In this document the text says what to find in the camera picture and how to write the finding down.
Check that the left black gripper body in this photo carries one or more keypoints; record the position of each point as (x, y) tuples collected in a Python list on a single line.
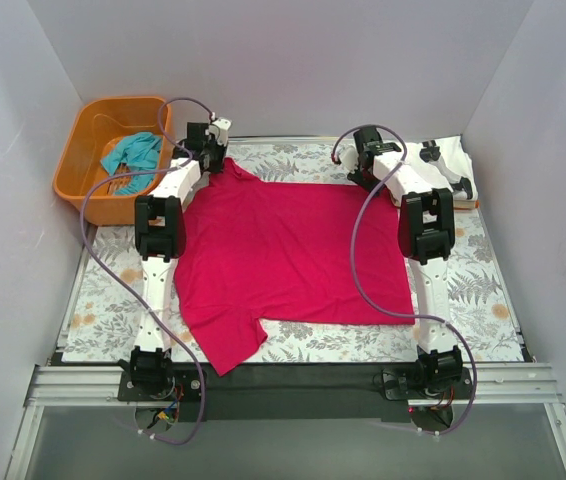
[(215, 161)]

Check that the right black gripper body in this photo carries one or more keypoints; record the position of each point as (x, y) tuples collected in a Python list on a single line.
[(359, 176)]

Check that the magenta t shirt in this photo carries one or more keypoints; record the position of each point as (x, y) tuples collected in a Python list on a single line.
[(259, 250)]

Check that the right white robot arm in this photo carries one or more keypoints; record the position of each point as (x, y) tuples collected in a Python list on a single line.
[(426, 238)]

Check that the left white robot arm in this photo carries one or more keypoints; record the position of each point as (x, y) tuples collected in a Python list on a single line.
[(160, 239)]

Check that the teal t shirt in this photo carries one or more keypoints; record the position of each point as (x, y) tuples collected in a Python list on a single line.
[(136, 153)]

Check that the white printed folded t shirt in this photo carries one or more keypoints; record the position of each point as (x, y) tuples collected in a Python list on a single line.
[(444, 164)]

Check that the orange plastic basket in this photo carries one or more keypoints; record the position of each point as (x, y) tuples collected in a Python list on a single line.
[(98, 128)]

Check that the beige folded t shirt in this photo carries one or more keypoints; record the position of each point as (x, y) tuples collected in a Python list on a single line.
[(465, 204)]

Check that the floral patterned table mat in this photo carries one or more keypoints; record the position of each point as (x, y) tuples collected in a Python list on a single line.
[(102, 319)]

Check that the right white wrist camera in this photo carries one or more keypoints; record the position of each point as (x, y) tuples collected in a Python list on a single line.
[(347, 158)]

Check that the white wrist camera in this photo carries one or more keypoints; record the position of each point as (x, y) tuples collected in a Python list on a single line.
[(219, 128), (347, 158)]

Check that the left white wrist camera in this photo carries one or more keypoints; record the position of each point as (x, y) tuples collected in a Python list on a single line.
[(219, 128)]

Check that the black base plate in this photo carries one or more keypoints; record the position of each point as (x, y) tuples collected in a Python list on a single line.
[(291, 391)]

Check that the aluminium frame rail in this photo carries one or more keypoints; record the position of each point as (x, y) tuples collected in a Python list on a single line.
[(512, 427)]

